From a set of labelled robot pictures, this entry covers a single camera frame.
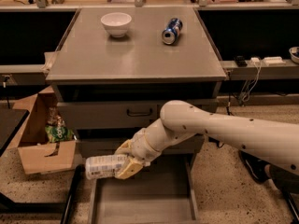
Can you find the grey top drawer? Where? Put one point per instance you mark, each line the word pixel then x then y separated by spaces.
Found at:
pixel 110 114

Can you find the clear plastic bottle white label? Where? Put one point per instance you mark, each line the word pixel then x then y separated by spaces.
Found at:
pixel 104 166

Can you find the brown cardboard box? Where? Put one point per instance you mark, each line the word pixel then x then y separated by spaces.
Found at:
pixel 38 154

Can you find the white power strip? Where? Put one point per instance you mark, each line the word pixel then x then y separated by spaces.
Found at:
pixel 267 61

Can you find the green snack bag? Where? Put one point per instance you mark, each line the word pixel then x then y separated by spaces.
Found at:
pixel 58 133

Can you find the black metal leg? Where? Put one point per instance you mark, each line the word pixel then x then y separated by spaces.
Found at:
pixel 71 195
pixel 292 206

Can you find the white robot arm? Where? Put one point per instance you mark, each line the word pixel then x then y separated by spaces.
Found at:
pixel 271 141

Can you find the small black box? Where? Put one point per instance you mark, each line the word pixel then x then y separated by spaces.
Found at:
pixel 240 61

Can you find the grey middle drawer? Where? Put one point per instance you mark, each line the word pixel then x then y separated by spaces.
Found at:
pixel 107 146

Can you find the black metal leg left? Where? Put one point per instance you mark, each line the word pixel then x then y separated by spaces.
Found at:
pixel 71 195

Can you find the black metal leg right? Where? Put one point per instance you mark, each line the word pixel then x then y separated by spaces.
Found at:
pixel 292 206

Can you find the blue soda can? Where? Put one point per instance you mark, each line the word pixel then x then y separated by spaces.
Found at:
pixel 172 31

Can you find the grey metal drawer cabinet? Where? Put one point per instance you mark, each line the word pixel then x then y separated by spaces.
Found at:
pixel 93 66

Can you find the grey open bottom drawer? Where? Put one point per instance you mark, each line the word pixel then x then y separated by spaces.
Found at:
pixel 159 194

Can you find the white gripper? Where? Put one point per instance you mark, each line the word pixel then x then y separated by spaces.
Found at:
pixel 139 146

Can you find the white ceramic bowl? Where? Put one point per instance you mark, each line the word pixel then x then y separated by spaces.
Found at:
pixel 116 24

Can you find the black shoe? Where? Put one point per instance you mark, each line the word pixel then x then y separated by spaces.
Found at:
pixel 256 167

